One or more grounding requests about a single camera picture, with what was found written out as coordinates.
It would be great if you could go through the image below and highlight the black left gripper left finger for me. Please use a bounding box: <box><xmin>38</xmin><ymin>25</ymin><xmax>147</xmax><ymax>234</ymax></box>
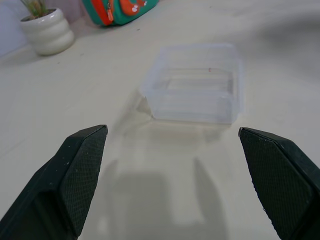
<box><xmin>0</xmin><ymin>124</ymin><xmax>109</xmax><ymax>240</ymax></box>

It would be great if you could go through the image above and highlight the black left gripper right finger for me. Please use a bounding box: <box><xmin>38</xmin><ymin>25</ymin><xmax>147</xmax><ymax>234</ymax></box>
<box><xmin>238</xmin><ymin>126</ymin><xmax>320</xmax><ymax>240</ymax></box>

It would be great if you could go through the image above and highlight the clear plastic container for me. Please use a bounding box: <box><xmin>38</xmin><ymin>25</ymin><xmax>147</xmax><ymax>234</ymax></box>
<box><xmin>140</xmin><ymin>42</ymin><xmax>245</xmax><ymax>125</ymax></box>

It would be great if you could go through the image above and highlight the white ribbed plant pot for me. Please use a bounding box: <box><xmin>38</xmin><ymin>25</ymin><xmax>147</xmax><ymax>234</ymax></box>
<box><xmin>19</xmin><ymin>7</ymin><xmax>76</xmax><ymax>56</ymax></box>

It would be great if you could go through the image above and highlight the green potted plant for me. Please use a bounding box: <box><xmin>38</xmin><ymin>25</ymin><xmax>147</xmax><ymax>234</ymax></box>
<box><xmin>20</xmin><ymin>0</ymin><xmax>48</xmax><ymax>21</ymax></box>

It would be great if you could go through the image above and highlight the green and orange pencil case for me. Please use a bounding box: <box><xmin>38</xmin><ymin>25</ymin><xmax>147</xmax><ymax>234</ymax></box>
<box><xmin>81</xmin><ymin>0</ymin><xmax>161</xmax><ymax>26</ymax></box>

